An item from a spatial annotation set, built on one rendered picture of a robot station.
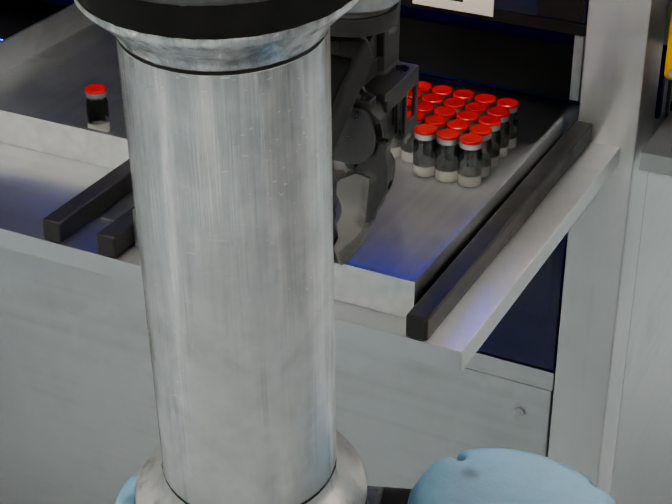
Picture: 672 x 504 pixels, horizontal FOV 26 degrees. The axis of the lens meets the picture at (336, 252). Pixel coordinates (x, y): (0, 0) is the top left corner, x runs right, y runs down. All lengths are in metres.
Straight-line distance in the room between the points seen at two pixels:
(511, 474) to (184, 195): 0.26
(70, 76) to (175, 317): 0.98
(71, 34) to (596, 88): 0.62
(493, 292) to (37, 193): 0.43
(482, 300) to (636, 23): 0.35
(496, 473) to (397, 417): 0.95
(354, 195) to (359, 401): 0.65
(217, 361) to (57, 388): 1.36
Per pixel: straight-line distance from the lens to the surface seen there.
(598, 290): 1.52
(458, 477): 0.75
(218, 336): 0.62
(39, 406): 2.03
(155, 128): 0.58
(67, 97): 1.54
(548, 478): 0.77
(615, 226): 1.47
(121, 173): 1.33
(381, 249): 1.23
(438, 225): 1.27
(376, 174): 1.08
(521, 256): 1.23
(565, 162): 1.37
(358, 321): 1.14
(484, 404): 1.64
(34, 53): 1.65
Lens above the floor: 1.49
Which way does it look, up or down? 30 degrees down
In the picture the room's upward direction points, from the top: straight up
